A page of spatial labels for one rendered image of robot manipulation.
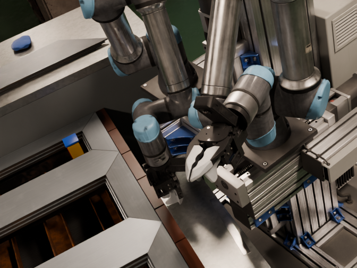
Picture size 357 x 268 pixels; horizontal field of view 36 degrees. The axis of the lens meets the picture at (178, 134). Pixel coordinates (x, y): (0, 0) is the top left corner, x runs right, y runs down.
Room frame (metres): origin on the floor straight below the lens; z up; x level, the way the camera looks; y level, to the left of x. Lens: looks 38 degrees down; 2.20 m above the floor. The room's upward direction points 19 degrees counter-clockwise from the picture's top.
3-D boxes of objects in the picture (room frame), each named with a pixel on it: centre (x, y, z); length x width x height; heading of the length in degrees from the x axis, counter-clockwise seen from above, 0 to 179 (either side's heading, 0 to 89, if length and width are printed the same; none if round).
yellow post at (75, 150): (1.86, 0.43, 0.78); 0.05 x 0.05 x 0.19; 12
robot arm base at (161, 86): (1.77, -0.07, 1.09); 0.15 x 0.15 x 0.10
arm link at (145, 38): (1.77, -0.06, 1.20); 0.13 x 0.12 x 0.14; 88
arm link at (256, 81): (1.03, -0.19, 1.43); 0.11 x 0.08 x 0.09; 139
